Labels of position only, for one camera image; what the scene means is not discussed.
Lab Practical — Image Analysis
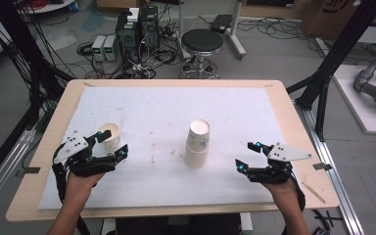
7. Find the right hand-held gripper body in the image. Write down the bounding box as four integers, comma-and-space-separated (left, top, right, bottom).
245, 142, 313, 186

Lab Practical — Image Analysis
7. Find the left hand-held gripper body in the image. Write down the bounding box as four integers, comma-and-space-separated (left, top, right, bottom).
51, 129, 119, 179

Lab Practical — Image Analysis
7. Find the single white paper cup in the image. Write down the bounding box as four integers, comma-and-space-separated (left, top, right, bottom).
97, 122, 122, 153

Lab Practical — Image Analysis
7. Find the stack of paper cups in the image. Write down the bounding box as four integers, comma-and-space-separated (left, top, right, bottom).
183, 118, 212, 170

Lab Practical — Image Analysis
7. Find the person's right hand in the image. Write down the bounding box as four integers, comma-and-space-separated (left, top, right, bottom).
261, 179, 301, 211

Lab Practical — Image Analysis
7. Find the person's left hand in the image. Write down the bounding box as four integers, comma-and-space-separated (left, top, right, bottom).
65, 170, 106, 206

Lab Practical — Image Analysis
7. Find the light wooden table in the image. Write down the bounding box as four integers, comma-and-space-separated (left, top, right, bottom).
5, 78, 341, 223

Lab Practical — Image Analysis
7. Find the thin wooden stick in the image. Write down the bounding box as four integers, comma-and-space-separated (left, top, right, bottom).
301, 181, 327, 205

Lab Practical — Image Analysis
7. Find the black tape piece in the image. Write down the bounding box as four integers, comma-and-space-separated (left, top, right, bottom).
312, 162, 334, 171
15, 166, 42, 177

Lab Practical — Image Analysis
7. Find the white foam mat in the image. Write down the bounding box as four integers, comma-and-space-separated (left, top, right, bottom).
38, 86, 290, 211

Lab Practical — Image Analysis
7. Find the white power supply unit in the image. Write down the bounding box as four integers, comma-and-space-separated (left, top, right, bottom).
103, 34, 119, 63
91, 34, 108, 63

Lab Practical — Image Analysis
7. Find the black computer tower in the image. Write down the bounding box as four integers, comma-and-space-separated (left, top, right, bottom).
115, 11, 142, 64
139, 5, 161, 51

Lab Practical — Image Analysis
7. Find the white floor board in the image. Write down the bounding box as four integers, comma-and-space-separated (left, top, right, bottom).
332, 64, 376, 136

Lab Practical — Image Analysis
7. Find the black round stool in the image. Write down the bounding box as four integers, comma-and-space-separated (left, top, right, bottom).
179, 28, 225, 80

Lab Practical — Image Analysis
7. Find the small white box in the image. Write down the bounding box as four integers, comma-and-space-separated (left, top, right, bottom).
126, 7, 141, 24

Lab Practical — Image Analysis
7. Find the flat black device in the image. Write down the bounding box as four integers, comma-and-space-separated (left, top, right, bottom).
210, 14, 235, 34

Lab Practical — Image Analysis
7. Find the brown cardboard box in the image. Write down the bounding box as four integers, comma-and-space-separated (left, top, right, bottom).
300, 0, 376, 41

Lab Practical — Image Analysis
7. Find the aluminium rail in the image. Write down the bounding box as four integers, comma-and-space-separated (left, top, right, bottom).
293, 100, 366, 235
0, 127, 37, 219

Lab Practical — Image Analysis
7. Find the tangle of floor cables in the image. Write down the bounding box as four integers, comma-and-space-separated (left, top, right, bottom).
75, 6, 185, 80

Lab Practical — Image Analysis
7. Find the black metal frame with cables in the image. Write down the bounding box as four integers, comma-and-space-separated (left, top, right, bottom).
0, 0, 68, 133

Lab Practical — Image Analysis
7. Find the black metal frame post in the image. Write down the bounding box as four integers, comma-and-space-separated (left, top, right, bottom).
286, 0, 376, 142

